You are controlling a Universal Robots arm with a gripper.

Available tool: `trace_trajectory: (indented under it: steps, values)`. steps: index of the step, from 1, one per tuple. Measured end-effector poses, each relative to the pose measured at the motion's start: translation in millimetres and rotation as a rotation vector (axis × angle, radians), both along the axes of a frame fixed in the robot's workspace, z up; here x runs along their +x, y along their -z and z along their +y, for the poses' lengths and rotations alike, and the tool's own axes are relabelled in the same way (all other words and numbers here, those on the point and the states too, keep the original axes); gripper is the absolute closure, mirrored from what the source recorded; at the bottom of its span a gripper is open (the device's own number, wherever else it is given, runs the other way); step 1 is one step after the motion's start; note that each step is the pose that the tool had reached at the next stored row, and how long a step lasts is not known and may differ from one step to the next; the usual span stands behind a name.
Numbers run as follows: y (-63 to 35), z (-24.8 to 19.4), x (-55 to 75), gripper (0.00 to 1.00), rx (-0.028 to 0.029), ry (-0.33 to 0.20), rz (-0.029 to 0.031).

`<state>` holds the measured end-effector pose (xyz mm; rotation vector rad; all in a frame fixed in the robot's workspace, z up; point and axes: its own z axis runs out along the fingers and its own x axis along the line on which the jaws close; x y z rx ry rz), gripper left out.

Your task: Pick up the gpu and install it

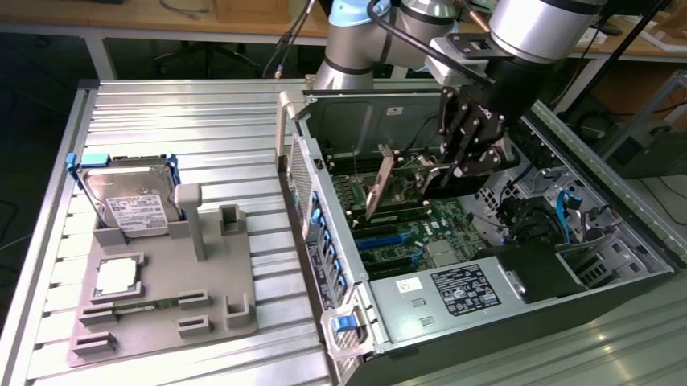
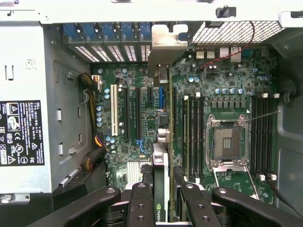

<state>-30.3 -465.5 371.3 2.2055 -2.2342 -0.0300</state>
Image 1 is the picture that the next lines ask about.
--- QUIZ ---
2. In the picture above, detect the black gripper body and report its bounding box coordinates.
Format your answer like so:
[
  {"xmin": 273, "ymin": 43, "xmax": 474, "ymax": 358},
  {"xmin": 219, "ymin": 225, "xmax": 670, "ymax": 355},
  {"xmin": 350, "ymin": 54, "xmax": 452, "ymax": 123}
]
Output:
[{"xmin": 461, "ymin": 58, "xmax": 553, "ymax": 130}]

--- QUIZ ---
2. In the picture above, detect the graphics card with silver bracket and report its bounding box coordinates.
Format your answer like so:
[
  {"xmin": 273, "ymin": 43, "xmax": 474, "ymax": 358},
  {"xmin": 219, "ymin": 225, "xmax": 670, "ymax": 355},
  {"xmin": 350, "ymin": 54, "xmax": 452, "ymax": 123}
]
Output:
[{"xmin": 363, "ymin": 143, "xmax": 488, "ymax": 221}]

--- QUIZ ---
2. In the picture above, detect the green motherboard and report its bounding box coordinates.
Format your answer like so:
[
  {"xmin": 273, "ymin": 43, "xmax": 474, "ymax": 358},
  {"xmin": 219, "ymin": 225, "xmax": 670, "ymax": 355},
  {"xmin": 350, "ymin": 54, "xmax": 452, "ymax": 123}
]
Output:
[{"xmin": 327, "ymin": 150, "xmax": 504, "ymax": 282}]

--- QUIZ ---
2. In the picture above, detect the CPU socket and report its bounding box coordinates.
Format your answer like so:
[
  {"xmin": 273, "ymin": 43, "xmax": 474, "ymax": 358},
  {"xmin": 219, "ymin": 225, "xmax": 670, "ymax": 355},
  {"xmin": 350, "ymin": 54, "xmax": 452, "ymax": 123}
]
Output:
[{"xmin": 370, "ymin": 173, "xmax": 426, "ymax": 204}]

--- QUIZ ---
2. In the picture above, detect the black stand pole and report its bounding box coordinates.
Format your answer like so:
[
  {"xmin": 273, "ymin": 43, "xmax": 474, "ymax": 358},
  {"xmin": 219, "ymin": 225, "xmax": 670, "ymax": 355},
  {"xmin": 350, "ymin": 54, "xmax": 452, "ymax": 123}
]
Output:
[{"xmin": 550, "ymin": 0, "xmax": 678, "ymax": 116}]

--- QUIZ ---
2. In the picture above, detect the silver chipset heatsink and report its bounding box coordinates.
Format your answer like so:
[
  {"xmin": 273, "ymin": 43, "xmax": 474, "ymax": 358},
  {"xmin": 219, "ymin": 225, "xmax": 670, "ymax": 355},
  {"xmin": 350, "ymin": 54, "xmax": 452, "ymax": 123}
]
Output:
[{"xmin": 426, "ymin": 240, "xmax": 458, "ymax": 266}]

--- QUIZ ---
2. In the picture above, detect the blue expansion slot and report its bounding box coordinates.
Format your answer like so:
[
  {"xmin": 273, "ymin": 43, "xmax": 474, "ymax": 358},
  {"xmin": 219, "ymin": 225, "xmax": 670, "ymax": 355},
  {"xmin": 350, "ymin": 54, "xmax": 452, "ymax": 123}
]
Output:
[{"xmin": 357, "ymin": 234, "xmax": 413, "ymax": 249}]

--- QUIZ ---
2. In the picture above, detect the black plastic shroud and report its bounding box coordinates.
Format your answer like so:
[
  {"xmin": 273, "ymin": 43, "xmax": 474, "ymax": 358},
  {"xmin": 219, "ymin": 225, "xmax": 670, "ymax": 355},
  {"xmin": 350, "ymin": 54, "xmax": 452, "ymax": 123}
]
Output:
[{"xmin": 476, "ymin": 243, "xmax": 590, "ymax": 305}]

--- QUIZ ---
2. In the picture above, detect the dark equipment box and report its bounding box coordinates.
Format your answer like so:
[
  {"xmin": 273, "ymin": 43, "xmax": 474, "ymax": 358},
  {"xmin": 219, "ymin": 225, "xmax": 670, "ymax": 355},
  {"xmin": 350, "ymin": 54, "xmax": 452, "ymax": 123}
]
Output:
[{"xmin": 609, "ymin": 120, "xmax": 687, "ymax": 180}]

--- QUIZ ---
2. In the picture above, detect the silver power supply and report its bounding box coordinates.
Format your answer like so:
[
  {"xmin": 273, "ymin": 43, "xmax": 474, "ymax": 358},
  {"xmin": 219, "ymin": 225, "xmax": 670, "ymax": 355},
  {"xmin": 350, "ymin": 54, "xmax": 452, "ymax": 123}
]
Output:
[{"xmin": 367, "ymin": 257, "xmax": 532, "ymax": 347}]

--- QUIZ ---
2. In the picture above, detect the open black PC case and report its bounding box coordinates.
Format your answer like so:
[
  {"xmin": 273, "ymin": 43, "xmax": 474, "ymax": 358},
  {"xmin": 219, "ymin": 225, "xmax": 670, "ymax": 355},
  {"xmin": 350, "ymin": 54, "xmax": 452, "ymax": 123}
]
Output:
[{"xmin": 273, "ymin": 88, "xmax": 677, "ymax": 386}]

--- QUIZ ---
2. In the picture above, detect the black office chair base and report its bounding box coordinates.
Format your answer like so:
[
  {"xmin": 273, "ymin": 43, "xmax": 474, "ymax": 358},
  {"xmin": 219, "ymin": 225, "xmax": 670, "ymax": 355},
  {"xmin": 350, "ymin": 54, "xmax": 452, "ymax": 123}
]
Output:
[{"xmin": 153, "ymin": 39, "xmax": 265, "ymax": 80}]

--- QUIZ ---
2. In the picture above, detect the hard disk with blue rails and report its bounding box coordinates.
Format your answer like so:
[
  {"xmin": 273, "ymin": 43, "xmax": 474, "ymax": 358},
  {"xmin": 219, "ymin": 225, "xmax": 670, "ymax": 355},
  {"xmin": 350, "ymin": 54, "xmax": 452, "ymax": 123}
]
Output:
[{"xmin": 63, "ymin": 152, "xmax": 182, "ymax": 242}]

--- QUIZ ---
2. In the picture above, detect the grey parts rack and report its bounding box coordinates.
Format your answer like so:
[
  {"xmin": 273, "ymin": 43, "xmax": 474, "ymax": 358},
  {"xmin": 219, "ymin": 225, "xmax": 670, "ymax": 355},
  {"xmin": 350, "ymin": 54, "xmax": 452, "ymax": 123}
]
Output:
[{"xmin": 67, "ymin": 183, "xmax": 262, "ymax": 369}]

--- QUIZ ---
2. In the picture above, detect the green RAM stick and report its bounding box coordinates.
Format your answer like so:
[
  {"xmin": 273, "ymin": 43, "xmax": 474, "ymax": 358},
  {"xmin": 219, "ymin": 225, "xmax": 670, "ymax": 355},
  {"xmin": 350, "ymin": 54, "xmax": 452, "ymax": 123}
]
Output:
[{"xmin": 110, "ymin": 296, "xmax": 185, "ymax": 317}]

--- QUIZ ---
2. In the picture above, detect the silver CPU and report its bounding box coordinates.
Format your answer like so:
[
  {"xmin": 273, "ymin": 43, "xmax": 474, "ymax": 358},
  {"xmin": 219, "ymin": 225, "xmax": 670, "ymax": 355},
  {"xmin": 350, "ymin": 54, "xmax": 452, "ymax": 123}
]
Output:
[{"xmin": 95, "ymin": 259, "xmax": 142, "ymax": 301}]

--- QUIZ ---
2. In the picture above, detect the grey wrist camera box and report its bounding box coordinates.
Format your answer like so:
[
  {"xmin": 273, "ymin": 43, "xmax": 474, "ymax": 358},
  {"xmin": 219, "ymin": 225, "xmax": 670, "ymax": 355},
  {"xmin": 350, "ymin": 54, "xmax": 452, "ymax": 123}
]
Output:
[{"xmin": 427, "ymin": 34, "xmax": 508, "ymax": 88}]

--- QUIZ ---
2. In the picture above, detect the blue disk wire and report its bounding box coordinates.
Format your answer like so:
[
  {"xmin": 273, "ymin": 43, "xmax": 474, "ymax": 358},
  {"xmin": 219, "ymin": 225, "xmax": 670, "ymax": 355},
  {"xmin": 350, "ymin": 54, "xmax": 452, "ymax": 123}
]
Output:
[{"xmin": 554, "ymin": 188, "xmax": 586, "ymax": 246}]

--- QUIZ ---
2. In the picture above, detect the black camera cable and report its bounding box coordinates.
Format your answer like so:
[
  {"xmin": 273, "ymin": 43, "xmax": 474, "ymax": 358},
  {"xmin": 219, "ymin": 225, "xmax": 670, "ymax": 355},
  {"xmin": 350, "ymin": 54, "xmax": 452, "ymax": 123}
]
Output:
[{"xmin": 366, "ymin": 0, "xmax": 497, "ymax": 86}]

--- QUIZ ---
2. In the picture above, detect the grey arm cable with plug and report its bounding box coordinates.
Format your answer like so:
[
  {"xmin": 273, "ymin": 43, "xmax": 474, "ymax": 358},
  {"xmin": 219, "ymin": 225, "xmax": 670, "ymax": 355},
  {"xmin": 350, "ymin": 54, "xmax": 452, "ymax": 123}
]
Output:
[{"xmin": 262, "ymin": 0, "xmax": 319, "ymax": 80}]

